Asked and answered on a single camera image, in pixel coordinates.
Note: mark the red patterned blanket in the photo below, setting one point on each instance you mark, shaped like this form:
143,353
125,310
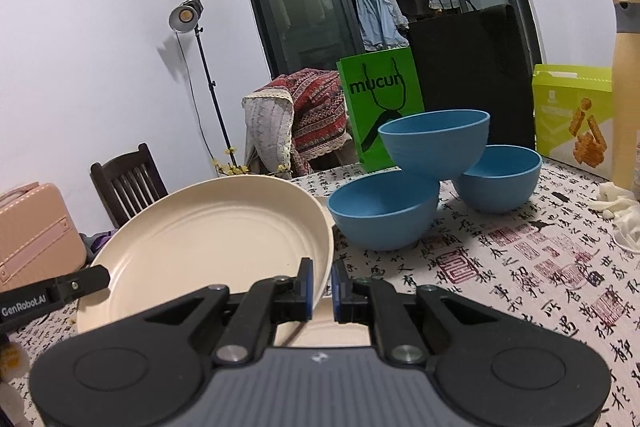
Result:
320,112

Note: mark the green paper bag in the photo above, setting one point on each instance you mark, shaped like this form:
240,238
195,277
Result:
350,127

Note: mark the dark wooden chair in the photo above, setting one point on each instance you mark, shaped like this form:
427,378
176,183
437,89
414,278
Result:
125,164

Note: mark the dark sliding glass door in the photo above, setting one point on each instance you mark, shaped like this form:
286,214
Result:
295,7

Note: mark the cream plate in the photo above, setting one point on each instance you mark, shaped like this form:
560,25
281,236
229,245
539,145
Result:
210,247
345,332

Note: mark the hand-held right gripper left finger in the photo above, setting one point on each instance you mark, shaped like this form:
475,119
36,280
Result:
306,287

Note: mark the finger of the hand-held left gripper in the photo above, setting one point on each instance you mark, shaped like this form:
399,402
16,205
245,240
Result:
87,282

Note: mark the pink small suitcase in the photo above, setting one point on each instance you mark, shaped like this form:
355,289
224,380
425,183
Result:
35,232

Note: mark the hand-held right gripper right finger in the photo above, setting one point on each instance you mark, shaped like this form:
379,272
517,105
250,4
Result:
339,289

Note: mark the black paper bag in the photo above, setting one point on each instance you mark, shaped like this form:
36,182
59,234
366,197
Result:
475,67

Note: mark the calligraphy print tablecloth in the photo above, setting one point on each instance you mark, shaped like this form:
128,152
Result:
500,267

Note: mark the blue bowl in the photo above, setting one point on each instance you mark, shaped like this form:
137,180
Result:
505,187
385,222
435,147

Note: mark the grey purple cloth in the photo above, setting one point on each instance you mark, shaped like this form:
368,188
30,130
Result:
95,242

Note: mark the studio light on stand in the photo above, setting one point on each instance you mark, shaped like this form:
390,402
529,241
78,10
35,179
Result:
182,14

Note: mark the beige bottle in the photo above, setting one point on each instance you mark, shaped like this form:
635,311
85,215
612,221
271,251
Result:
627,107

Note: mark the yellow flower branch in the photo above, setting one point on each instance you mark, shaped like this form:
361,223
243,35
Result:
243,169

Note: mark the green snack box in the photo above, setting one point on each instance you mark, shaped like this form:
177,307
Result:
555,127

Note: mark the white glove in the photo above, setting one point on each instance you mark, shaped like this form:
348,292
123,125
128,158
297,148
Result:
625,217

